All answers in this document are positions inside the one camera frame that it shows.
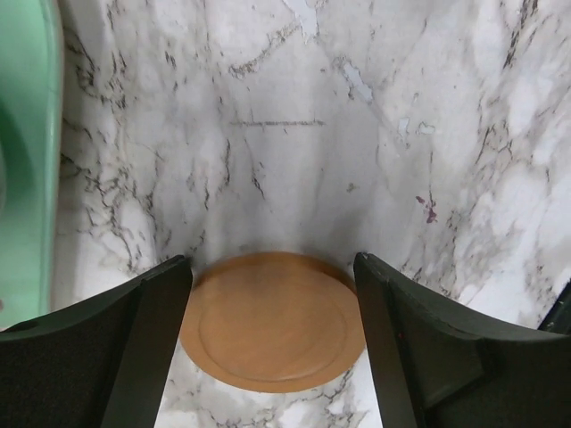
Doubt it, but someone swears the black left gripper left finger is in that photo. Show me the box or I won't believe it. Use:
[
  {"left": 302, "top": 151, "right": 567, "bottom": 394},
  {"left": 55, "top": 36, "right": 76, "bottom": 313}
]
[{"left": 1, "top": 255, "right": 192, "bottom": 427}]

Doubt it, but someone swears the green floral tray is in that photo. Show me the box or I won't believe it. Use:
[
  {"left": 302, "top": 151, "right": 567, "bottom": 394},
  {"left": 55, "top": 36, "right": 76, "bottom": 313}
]
[{"left": 1, "top": 1, "right": 63, "bottom": 329}]

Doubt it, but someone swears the light orange wooden coaster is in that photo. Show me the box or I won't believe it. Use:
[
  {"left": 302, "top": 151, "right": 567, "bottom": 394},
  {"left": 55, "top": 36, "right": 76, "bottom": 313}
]
[{"left": 179, "top": 251, "right": 365, "bottom": 393}]

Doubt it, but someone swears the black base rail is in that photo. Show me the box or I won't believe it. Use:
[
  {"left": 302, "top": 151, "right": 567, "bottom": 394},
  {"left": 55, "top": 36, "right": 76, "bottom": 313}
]
[{"left": 538, "top": 281, "right": 571, "bottom": 335}]

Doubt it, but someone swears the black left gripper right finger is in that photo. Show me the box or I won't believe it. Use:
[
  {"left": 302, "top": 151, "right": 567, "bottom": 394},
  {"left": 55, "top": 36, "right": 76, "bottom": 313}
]
[{"left": 353, "top": 253, "right": 570, "bottom": 427}]

